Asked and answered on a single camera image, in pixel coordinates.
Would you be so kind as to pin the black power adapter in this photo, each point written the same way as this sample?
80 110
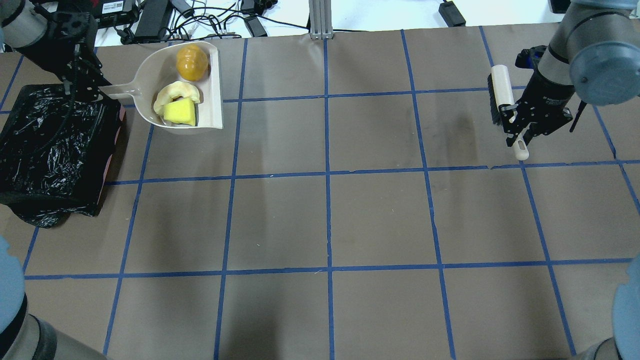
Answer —
451 15

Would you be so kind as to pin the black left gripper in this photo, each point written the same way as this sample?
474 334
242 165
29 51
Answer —
56 56

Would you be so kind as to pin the beige plastic dustpan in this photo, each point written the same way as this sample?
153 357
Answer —
157 71

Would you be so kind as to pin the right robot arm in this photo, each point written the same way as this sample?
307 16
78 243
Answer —
593 59

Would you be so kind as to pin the aluminium frame post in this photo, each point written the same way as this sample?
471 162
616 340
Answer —
320 17

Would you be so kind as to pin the white hand brush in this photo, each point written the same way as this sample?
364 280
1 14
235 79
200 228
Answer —
504 110

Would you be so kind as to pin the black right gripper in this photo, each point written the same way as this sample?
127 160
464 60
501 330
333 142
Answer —
551 90

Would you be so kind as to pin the yellow sponge wedge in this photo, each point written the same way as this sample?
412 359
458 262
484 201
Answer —
180 112

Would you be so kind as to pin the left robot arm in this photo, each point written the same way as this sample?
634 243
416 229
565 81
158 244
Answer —
21 27

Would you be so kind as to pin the black lined trash bin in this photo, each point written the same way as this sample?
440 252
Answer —
55 153

